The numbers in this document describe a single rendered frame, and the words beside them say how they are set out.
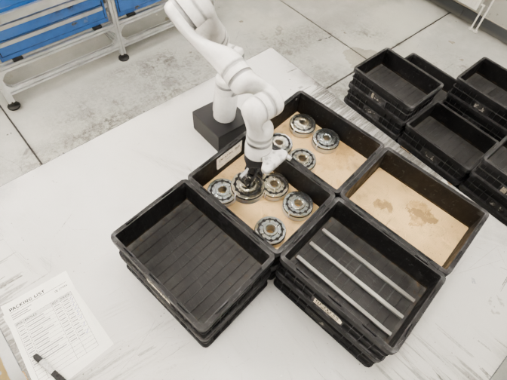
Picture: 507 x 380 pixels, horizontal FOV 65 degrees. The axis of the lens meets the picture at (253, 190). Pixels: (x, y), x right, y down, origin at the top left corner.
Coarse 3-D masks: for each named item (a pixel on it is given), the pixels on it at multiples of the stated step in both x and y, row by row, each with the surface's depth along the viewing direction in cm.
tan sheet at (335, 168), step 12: (288, 120) 159; (276, 132) 155; (288, 132) 156; (300, 144) 153; (324, 156) 150; (336, 156) 151; (348, 156) 151; (360, 156) 151; (324, 168) 147; (336, 168) 147; (348, 168) 148; (324, 180) 144; (336, 180) 144
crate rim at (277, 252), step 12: (228, 144) 138; (216, 156) 134; (300, 168) 134; (192, 180) 128; (312, 180) 131; (204, 192) 126; (324, 204) 126; (312, 216) 124; (252, 228) 120; (300, 228) 121; (264, 240) 118; (288, 240) 119; (276, 252) 116
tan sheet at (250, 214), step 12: (228, 168) 144; (240, 168) 145; (288, 192) 140; (240, 204) 136; (252, 204) 136; (264, 204) 137; (276, 204) 137; (240, 216) 134; (252, 216) 134; (264, 216) 134; (276, 216) 134; (288, 228) 132
